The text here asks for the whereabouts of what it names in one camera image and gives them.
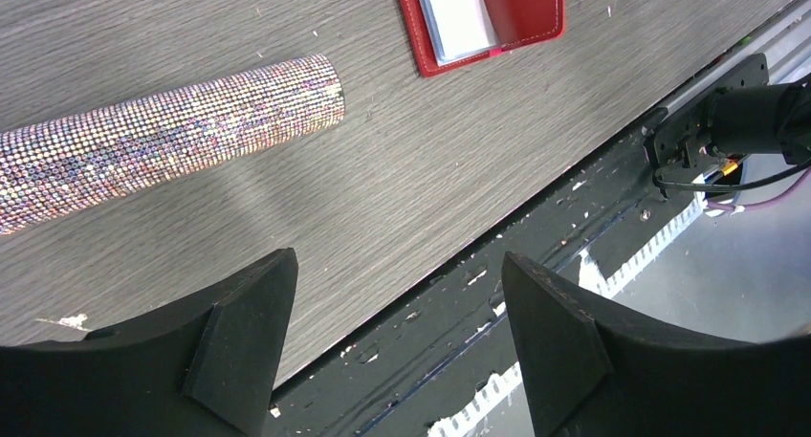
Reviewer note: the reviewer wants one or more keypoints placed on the aluminium frame rail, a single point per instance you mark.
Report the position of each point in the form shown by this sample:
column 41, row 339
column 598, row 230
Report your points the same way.
column 785, row 41

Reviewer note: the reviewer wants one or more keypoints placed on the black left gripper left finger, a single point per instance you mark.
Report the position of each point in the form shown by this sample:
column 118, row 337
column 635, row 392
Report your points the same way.
column 202, row 365

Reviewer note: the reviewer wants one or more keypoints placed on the glittery sequin tube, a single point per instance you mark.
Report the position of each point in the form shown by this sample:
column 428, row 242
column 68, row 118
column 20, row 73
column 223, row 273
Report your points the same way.
column 59, row 167

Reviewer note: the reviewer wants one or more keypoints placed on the red leather card holder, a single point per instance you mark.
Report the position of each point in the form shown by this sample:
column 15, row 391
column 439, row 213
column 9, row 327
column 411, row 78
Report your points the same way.
column 448, row 34

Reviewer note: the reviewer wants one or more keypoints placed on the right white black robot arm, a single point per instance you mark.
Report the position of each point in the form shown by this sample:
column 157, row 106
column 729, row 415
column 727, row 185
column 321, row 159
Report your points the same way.
column 764, row 119

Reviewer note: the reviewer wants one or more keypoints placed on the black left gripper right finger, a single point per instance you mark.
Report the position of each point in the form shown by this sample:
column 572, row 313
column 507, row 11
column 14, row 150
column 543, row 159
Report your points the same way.
column 593, row 367

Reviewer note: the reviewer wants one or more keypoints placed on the white slotted cable duct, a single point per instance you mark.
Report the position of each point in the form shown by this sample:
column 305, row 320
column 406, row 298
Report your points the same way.
column 500, row 388

